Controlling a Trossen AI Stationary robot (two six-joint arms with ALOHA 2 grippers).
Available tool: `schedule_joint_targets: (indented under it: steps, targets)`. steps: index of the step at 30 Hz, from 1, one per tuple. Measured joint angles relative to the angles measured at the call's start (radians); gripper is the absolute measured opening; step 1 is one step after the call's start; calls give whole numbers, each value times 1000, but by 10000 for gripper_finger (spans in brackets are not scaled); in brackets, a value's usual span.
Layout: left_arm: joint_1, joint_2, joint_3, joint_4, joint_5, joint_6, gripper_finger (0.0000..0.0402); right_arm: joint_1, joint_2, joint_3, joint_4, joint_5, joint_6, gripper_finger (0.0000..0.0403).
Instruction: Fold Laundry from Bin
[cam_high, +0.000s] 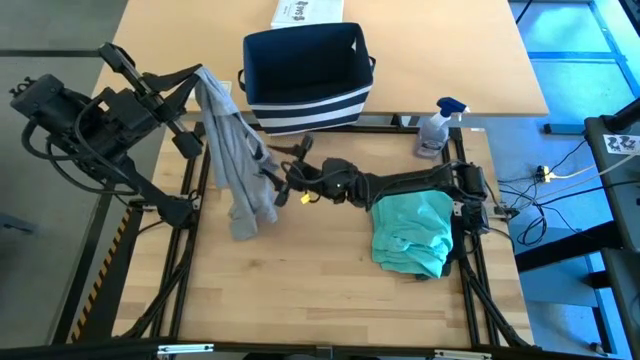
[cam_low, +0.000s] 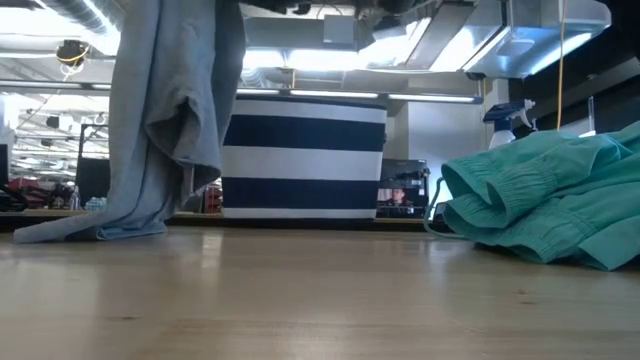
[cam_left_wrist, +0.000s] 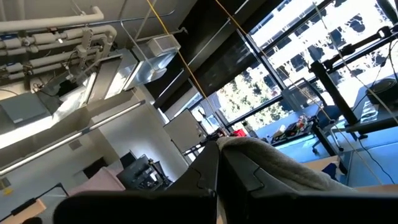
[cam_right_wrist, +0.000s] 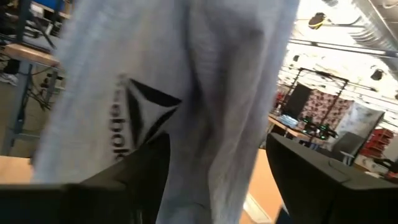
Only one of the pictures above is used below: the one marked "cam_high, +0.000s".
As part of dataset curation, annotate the white cable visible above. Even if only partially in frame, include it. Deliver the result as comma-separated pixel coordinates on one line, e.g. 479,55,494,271
548,152,640,181

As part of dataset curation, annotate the silver metal bracket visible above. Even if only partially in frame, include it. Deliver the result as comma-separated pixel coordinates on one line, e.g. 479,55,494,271
157,343,215,357
433,349,494,360

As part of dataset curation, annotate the light wooden desk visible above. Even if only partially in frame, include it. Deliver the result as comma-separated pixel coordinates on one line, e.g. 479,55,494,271
92,0,550,117

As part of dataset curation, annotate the black floor cable tangle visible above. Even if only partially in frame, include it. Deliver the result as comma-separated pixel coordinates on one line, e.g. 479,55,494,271
497,174,551,247

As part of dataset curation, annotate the black power cable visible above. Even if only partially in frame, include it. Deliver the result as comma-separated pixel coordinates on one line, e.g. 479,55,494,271
534,179,640,205

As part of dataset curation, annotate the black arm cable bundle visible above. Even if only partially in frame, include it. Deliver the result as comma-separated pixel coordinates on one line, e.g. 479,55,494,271
459,239,534,350
119,227,199,341

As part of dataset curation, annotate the white printed cardboard box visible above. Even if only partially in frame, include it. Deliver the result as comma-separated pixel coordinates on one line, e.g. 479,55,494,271
270,0,345,30

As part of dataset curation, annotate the grey garment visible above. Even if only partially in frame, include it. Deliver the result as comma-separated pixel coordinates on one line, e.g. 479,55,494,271
193,66,281,242

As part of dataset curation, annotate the white printed sticker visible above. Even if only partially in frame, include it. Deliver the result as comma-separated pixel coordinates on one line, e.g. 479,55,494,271
602,133,640,155

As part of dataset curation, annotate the teal garment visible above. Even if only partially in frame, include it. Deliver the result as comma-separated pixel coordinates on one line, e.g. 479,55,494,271
370,188,455,280

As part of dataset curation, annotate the navy white-striped fabric bin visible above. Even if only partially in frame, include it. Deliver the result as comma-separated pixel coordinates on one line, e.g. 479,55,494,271
237,22,377,137

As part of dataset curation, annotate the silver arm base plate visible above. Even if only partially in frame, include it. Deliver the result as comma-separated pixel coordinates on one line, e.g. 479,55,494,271
451,200,520,220

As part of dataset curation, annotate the black equipment cart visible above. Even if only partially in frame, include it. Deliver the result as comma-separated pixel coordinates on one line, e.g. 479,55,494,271
583,97,640,360

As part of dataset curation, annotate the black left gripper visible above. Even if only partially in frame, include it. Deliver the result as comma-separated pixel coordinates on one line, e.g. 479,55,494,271
74,41,205,161

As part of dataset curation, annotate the black garment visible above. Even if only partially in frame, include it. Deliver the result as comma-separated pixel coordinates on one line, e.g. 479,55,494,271
439,219,465,279

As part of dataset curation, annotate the black floor beam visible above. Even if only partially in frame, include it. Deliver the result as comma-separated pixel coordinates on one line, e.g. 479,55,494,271
52,189,137,346

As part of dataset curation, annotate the white rectangular plate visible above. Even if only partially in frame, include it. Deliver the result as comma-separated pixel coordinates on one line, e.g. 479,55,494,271
187,80,234,101

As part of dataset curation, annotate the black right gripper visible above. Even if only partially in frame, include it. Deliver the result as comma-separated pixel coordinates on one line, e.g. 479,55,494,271
267,133,362,209

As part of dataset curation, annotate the yellow black hazard tape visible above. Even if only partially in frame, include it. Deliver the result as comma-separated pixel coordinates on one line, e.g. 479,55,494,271
69,219,126,344

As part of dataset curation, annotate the clear spray bottle blue trigger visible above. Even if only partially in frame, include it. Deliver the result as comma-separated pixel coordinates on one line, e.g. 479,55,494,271
412,96,470,160

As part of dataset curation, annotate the black edge rail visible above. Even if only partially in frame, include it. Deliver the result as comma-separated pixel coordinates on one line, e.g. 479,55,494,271
0,338,640,360

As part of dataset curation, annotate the black cart crossbar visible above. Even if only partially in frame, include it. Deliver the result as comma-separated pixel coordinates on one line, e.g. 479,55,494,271
514,219,626,274

